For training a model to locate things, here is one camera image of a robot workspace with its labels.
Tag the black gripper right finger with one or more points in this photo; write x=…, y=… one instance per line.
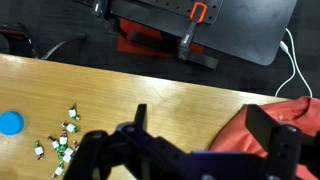
x=281, y=141

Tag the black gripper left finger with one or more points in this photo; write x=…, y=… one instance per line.
x=140, y=120

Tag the blue plastic jar lid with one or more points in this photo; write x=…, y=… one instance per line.
x=11, y=123

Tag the orange red cloth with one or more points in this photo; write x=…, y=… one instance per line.
x=303, y=113

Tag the green white wrapped candy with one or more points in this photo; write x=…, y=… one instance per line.
x=63, y=140
x=39, y=150
x=59, y=170
x=65, y=153
x=54, y=142
x=73, y=113
x=70, y=127

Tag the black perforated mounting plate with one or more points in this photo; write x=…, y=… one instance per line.
x=247, y=29

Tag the orange handled clamp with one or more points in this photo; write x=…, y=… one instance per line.
x=196, y=16

